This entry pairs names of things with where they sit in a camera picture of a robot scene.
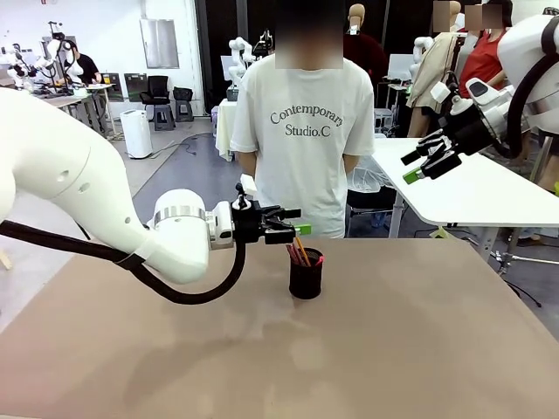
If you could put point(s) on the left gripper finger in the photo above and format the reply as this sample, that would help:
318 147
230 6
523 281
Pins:
279 233
281 213

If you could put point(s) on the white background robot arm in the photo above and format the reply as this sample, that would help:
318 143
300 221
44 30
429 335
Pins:
420 52
240 57
65 52

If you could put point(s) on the white side table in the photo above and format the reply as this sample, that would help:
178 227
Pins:
458 205

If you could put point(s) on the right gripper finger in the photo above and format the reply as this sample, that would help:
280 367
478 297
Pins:
425 148
441 163

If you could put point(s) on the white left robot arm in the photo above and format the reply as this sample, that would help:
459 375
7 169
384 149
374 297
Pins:
65 174

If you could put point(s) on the grey wall panel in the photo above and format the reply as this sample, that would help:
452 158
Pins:
159 43

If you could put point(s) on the dark red ballpoint pen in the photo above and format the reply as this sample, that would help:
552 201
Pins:
290 254
298 257

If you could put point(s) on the white plastic stool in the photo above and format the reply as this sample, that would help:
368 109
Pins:
383 120

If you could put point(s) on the table with white cloth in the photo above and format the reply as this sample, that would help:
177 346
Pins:
225 131

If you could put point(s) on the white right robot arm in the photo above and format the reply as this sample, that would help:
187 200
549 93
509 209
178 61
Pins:
528 52

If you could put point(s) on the black monitor box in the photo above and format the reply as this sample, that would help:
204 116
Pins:
135 85

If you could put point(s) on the white air purifier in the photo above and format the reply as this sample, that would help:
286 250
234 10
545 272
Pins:
136 133

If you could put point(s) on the person in red shirt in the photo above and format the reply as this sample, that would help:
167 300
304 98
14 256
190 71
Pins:
480 57

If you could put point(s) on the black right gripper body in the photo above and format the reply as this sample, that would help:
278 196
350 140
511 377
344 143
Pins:
471 131

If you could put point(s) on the person in black shirt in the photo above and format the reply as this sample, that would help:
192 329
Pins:
87 65

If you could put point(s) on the person in white T-shirt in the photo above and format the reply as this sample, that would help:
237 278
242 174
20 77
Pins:
301 174

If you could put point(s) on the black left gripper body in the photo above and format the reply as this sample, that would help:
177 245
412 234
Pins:
249 222

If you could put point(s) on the clear plastic bag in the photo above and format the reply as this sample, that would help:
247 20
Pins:
369 174

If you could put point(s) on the black mesh pen holder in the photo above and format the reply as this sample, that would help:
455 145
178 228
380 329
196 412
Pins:
305 281

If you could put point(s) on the wooden block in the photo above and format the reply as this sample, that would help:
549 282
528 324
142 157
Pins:
5 260

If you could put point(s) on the yellow pencil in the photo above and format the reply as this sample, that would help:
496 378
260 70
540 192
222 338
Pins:
302 252

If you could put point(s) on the black office chair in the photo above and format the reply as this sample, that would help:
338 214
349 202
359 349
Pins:
156 89

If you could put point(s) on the black equipment box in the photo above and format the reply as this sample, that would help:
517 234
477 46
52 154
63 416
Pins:
232 94

